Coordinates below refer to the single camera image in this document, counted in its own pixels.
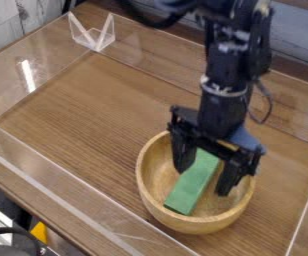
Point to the yellow and black device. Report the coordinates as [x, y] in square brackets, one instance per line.
[26, 237]

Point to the brown wooden bowl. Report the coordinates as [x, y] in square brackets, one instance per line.
[216, 212]

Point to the clear acrylic enclosure walls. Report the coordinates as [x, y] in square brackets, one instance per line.
[79, 112]

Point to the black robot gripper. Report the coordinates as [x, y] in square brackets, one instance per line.
[215, 128]

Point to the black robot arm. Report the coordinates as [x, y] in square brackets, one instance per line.
[239, 57]

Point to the green rectangular block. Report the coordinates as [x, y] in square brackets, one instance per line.
[192, 184]

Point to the clear acrylic corner bracket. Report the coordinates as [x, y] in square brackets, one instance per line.
[96, 39]

